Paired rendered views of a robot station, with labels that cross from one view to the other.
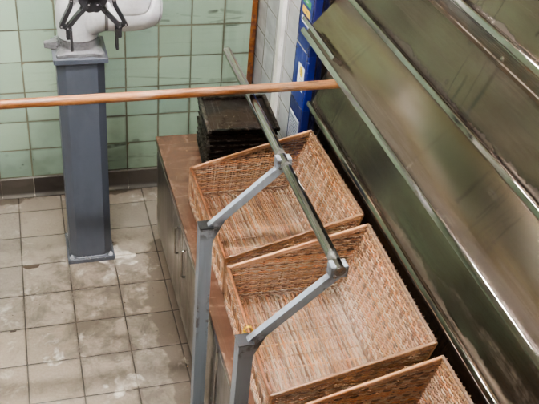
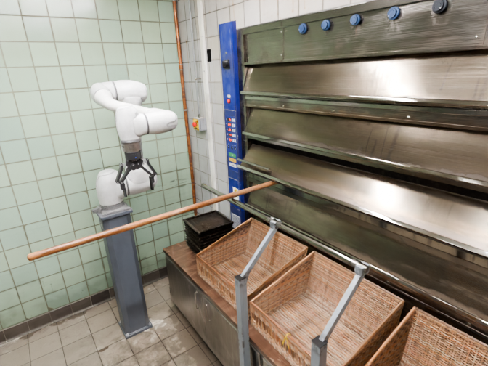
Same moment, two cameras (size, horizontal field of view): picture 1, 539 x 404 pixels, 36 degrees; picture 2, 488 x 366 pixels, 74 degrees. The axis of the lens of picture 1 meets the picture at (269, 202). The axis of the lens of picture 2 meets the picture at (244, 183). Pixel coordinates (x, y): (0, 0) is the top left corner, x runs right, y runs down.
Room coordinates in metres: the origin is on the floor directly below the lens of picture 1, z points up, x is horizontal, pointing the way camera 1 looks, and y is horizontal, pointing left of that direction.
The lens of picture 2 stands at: (0.71, 0.50, 1.86)
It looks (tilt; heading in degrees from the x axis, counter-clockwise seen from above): 19 degrees down; 344
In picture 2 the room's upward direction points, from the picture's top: 3 degrees counter-clockwise
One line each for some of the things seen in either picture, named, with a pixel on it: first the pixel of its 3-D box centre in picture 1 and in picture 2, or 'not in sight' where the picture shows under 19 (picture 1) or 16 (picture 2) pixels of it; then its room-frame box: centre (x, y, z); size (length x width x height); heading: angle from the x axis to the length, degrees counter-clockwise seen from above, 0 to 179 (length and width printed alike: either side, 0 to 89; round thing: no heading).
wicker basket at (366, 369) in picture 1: (321, 319); (321, 313); (1.84, -0.19, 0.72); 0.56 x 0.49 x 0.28; 18
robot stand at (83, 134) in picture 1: (84, 155); (125, 271); (2.92, 0.80, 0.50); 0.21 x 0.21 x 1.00; 19
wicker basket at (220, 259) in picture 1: (269, 206); (249, 261); (2.40, 0.00, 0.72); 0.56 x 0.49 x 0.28; 20
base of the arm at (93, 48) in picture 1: (73, 41); (109, 205); (2.92, 0.82, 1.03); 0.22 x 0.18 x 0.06; 109
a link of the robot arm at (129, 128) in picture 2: not in sight; (130, 122); (2.32, 0.57, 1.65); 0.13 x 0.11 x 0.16; 106
